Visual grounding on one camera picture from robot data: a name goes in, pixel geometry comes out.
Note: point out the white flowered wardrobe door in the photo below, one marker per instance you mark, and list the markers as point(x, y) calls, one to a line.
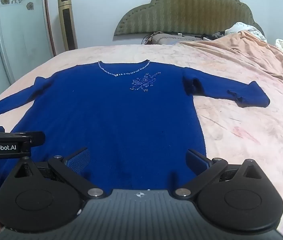
point(14, 30)

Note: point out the blue beaded sweater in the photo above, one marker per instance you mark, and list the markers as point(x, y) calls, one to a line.
point(111, 120)

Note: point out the olive green padded headboard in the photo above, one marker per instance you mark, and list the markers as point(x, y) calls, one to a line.
point(186, 12)

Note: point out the gold tower fan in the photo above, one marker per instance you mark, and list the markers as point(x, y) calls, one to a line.
point(67, 22)

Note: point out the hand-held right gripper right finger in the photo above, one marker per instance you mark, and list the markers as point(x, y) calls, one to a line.
point(197, 161)

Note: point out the brown pillow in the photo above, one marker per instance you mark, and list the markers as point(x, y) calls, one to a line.
point(171, 39)

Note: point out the dark clothes pile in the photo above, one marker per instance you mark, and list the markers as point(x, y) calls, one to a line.
point(214, 36)

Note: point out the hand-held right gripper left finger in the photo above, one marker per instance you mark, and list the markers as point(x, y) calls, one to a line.
point(79, 159)

